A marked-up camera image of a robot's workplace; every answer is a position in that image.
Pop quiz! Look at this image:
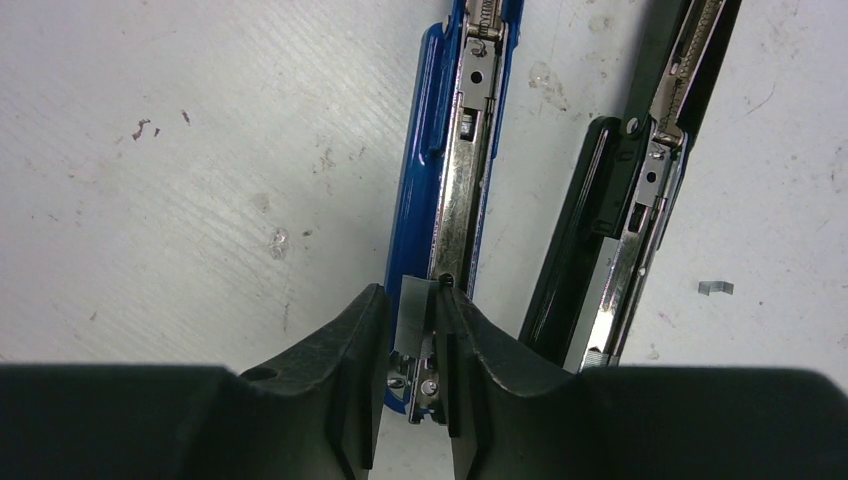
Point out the blue stapler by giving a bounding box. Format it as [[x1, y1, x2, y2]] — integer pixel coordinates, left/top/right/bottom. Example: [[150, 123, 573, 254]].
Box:
[[384, 1, 523, 424]]

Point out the tiny staple fragment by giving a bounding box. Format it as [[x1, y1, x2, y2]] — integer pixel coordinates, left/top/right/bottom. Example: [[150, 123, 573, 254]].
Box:
[[697, 280, 735, 296]]

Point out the black stapler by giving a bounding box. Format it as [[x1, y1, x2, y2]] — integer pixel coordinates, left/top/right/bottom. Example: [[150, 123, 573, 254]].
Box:
[[519, 0, 741, 374]]

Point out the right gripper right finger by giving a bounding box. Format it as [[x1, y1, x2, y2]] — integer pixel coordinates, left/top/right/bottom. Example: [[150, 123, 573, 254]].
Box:
[[434, 287, 847, 479]]

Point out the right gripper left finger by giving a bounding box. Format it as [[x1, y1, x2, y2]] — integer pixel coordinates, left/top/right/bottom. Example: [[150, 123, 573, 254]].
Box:
[[1, 284, 390, 479]]

